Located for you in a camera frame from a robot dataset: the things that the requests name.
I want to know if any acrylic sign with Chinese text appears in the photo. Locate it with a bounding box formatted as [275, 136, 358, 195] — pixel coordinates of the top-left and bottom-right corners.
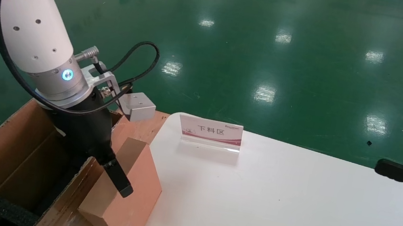
[175, 113, 245, 153]

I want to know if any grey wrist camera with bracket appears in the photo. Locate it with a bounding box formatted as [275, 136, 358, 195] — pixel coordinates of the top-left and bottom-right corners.
[75, 65, 162, 126]

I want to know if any small cardboard box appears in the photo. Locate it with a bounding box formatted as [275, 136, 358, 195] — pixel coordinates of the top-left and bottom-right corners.
[76, 132, 170, 226]

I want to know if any black looped cable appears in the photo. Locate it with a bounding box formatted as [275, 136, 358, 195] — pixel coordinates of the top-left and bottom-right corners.
[90, 33, 163, 93]

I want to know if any black foam pad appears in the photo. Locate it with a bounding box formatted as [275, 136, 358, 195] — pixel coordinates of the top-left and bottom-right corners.
[0, 197, 42, 226]

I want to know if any plywood board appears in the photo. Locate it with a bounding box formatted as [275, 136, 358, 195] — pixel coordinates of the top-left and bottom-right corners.
[115, 105, 170, 149]

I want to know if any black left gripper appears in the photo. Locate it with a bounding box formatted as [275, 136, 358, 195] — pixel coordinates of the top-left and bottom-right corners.
[35, 89, 148, 200]

